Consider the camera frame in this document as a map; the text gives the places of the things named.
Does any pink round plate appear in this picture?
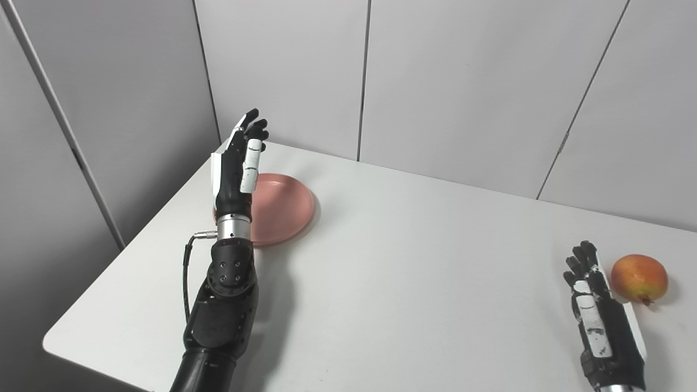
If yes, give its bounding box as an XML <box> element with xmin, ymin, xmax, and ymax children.
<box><xmin>212</xmin><ymin>173</ymin><xmax>315</xmax><ymax>247</ymax></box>

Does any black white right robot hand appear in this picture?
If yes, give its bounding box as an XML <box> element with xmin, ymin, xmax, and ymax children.
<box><xmin>563</xmin><ymin>241</ymin><xmax>649</xmax><ymax>390</ymax></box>

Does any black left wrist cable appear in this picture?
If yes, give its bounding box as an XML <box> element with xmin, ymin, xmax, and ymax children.
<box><xmin>182</xmin><ymin>231</ymin><xmax>218</xmax><ymax>325</ymax></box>

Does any red yellow pomegranate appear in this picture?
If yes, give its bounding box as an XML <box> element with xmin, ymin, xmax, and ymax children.
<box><xmin>610</xmin><ymin>254</ymin><xmax>669</xmax><ymax>306</ymax></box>

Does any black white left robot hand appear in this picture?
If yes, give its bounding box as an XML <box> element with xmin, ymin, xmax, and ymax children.
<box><xmin>211</xmin><ymin>108</ymin><xmax>270</xmax><ymax>221</ymax></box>

